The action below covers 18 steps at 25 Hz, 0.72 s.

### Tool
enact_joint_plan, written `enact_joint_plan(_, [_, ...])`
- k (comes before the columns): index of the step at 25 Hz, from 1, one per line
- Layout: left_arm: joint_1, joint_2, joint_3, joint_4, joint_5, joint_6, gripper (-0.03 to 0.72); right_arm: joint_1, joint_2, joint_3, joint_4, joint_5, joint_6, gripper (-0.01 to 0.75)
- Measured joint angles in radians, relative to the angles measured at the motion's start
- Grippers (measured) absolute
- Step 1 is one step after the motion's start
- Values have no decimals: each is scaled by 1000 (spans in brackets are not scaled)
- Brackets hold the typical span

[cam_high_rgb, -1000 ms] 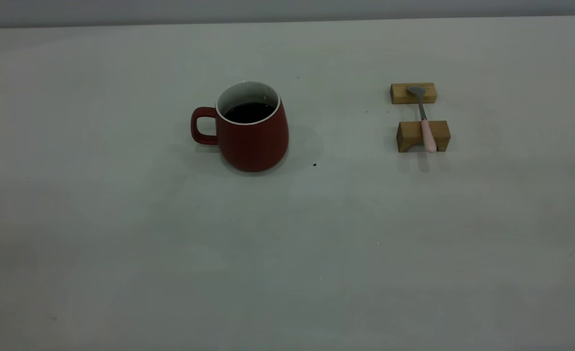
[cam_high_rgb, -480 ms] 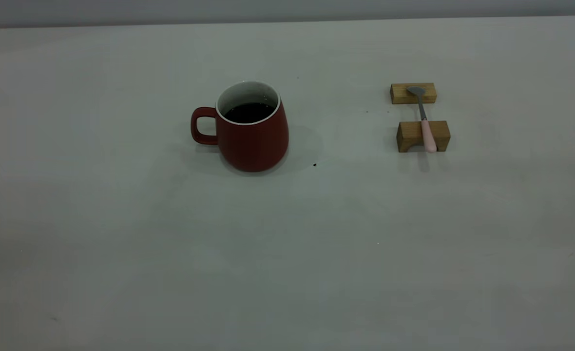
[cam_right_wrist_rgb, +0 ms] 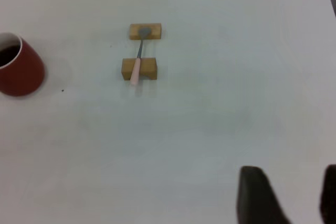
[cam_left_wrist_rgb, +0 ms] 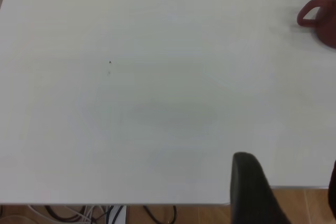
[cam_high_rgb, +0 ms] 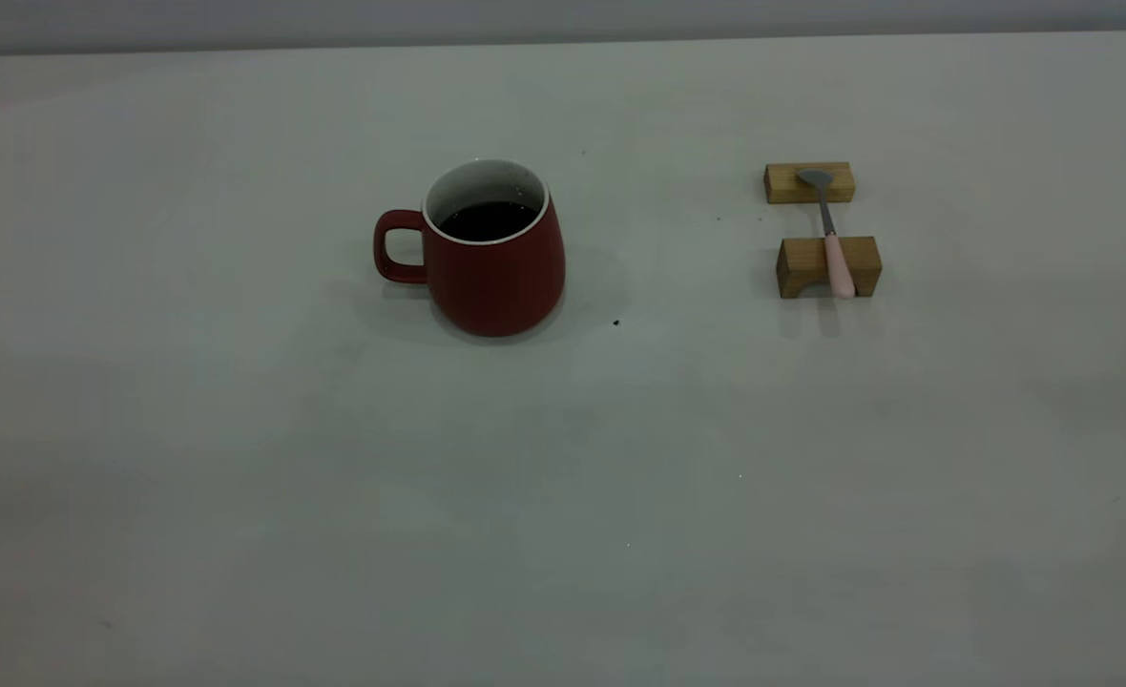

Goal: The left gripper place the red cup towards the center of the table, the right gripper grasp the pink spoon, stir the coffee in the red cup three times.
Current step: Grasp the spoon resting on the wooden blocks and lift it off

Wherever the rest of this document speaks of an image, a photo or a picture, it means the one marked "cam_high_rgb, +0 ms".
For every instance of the red ceramic mug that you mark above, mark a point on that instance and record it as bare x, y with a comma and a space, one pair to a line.
496, 286

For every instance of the dark coffee liquid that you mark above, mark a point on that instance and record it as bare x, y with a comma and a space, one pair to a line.
487, 221

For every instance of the arched wooden block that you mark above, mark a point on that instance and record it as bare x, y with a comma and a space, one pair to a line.
802, 260

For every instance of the flat rectangular wooden block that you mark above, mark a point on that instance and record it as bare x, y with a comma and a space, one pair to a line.
782, 183

